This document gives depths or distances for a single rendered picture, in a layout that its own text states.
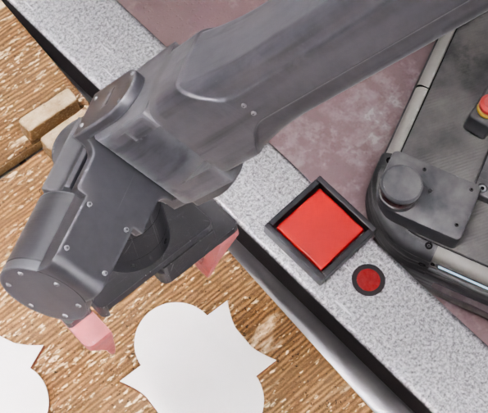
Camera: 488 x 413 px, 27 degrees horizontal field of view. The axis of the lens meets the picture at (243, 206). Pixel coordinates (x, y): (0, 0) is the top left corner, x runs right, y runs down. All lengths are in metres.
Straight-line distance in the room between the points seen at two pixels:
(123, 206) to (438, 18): 0.24
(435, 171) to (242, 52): 1.24
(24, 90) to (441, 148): 0.95
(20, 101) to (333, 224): 0.33
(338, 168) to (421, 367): 1.11
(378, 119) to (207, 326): 1.23
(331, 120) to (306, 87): 1.57
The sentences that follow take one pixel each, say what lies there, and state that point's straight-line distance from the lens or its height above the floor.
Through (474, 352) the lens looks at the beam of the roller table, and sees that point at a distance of 0.98.
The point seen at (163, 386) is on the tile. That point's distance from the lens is 0.91.
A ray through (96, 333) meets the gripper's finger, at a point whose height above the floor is 1.13.
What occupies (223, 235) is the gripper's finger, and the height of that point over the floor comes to 1.13.
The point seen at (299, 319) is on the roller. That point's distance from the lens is 0.95.
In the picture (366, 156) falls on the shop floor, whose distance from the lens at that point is 2.05.
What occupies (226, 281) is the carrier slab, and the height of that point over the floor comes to 0.94.
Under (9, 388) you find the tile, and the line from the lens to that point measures 0.92.
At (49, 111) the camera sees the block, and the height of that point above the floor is 0.96.
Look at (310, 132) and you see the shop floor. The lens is 2.06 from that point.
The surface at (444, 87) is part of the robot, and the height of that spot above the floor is 0.24.
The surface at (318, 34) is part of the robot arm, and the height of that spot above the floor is 1.42.
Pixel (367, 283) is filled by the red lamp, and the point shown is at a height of 0.92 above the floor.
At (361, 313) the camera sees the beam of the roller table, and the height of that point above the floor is 0.91.
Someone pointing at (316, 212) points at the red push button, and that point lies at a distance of 0.98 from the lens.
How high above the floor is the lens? 1.83
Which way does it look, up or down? 67 degrees down
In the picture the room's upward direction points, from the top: 6 degrees clockwise
